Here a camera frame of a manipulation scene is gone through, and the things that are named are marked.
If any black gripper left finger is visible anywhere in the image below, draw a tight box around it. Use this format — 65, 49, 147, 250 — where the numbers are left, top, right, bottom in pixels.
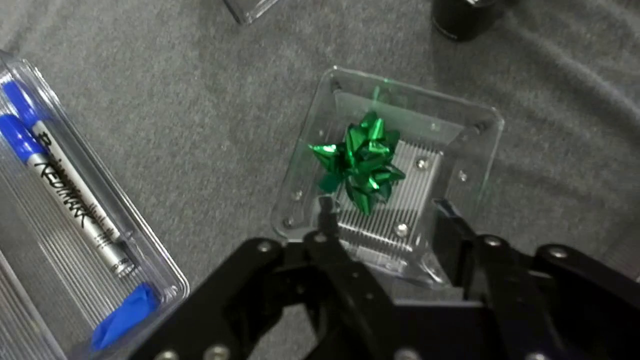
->
319, 195, 341, 241

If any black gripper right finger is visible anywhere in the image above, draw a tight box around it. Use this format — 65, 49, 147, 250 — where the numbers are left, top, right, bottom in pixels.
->
433, 199, 477, 290

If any green gift bow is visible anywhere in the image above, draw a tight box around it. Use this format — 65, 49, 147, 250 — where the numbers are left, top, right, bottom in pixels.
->
309, 109, 407, 213

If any small clear square holder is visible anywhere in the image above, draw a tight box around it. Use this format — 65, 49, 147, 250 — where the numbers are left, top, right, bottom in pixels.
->
272, 65, 504, 286

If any black cup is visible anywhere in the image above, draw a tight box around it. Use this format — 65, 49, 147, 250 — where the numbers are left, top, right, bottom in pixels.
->
433, 0, 519, 41

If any clear tray with blue markers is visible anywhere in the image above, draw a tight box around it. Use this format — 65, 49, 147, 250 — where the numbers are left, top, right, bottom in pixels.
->
0, 52, 191, 360

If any blue cap marker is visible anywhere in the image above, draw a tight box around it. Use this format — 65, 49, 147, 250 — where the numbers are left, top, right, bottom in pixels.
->
0, 80, 137, 277

